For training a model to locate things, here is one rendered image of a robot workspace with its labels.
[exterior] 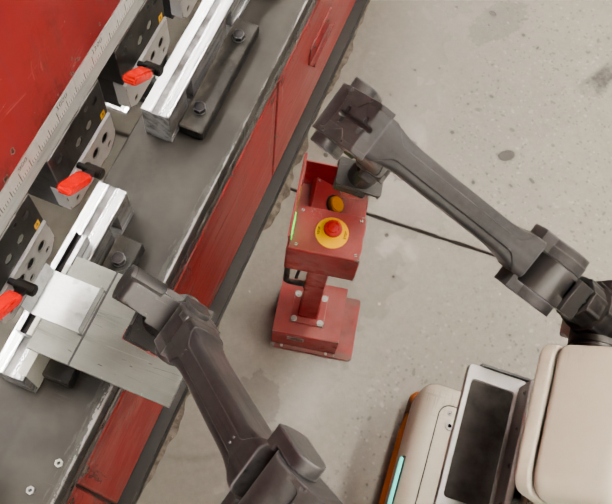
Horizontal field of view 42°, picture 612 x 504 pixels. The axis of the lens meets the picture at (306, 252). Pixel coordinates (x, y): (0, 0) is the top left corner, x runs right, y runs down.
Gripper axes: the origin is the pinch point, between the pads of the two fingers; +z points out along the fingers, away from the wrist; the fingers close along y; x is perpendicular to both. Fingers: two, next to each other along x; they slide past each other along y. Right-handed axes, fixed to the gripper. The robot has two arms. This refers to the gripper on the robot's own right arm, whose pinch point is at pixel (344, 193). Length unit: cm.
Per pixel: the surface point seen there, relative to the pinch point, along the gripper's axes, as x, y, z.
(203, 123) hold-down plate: -3.4, 33.5, -3.1
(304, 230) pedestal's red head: 10.3, 6.5, 2.3
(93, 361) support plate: 51, 41, -11
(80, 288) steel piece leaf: 39, 47, -10
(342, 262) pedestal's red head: 15.0, -3.0, 1.9
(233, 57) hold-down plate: -20.8, 31.1, -3.7
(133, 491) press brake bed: 64, 18, 82
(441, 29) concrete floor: -114, -47, 69
